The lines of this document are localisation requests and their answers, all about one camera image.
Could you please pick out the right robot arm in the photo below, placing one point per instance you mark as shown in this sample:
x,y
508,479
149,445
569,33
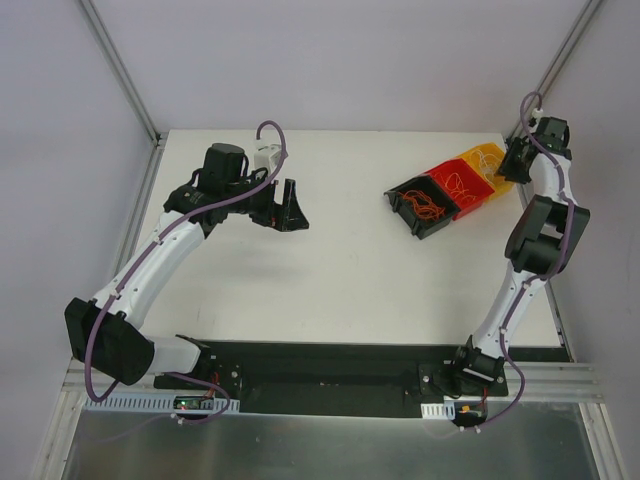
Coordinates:
x,y
539,248

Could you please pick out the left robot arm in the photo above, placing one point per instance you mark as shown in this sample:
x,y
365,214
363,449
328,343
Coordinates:
x,y
105,331

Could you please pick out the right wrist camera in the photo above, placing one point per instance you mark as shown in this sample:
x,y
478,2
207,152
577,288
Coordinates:
x,y
535,116

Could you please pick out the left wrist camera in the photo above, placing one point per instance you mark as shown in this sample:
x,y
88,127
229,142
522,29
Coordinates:
x,y
267,156

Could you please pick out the left white cable duct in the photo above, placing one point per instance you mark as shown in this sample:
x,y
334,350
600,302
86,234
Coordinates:
x,y
163,404

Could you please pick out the red plastic bin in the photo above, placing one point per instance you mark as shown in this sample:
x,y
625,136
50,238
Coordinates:
x,y
463,186

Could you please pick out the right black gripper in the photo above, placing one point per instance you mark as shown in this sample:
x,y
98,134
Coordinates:
x,y
516,163

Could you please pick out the left aluminium frame post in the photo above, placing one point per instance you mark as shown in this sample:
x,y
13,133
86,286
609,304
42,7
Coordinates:
x,y
108,48

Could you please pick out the black plastic bin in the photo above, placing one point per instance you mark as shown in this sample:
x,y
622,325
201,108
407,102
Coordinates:
x,y
422,205

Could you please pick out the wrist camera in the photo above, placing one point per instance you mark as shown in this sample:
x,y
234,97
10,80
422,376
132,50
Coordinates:
x,y
535,116
267,156

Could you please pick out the yellow plastic bin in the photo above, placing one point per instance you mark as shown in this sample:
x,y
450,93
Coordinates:
x,y
485,159

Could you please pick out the white cable duct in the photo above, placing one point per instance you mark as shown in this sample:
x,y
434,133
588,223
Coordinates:
x,y
163,404
438,411

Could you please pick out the right white cable duct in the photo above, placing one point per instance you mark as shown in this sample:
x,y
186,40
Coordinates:
x,y
438,411

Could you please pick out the aluminium frame post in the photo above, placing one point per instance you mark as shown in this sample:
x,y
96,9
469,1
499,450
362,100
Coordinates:
x,y
569,45
108,48

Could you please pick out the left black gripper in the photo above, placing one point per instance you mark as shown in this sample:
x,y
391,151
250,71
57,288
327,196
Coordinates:
x,y
276,211

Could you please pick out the right aluminium frame post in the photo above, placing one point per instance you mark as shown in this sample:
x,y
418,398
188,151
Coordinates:
x,y
569,45

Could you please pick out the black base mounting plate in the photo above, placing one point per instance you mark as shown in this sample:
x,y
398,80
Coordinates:
x,y
359,380

